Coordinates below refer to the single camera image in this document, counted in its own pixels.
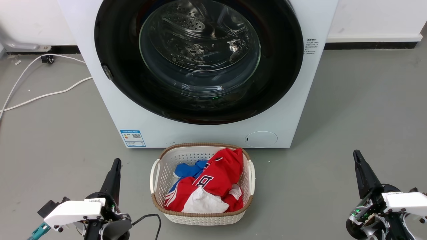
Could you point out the red sports jersey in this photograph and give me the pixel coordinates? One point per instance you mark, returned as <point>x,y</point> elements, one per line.
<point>220,173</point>

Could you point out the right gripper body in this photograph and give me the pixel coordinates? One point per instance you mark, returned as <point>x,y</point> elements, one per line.
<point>370,213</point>

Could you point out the blue garment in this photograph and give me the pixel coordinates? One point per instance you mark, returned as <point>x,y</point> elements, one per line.
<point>186,169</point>

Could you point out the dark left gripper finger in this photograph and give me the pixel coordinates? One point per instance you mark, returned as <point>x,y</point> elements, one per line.
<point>112,183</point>

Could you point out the round white filter cover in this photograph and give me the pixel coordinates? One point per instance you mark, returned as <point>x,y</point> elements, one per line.
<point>261,138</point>

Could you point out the white front-load washing machine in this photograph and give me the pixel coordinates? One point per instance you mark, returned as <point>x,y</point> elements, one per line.
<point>300,100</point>

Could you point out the blue energy label sticker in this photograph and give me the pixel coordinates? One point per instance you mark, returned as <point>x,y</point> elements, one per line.
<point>132,138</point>

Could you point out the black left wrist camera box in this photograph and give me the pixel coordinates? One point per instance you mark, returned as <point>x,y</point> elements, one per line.
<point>50,206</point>

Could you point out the white garment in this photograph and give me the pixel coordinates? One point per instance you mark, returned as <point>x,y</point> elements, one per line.
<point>203,203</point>

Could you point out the steel washer drum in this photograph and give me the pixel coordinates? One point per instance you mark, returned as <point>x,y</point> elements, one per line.
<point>200,33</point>

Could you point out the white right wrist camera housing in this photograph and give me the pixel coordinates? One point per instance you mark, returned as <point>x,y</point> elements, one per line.
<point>407,201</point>

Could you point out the white plastic laundry basket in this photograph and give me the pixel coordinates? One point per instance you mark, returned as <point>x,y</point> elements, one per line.
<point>200,218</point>

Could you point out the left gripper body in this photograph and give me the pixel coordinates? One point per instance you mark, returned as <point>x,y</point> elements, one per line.
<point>115,228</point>

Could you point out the small printed text sticker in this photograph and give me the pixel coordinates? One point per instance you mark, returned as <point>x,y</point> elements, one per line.
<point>311,46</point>

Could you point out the black round glass washer door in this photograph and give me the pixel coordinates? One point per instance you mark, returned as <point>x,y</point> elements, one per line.
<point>116,83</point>

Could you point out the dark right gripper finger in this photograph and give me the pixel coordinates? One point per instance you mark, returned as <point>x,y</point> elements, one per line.
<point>365,180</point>

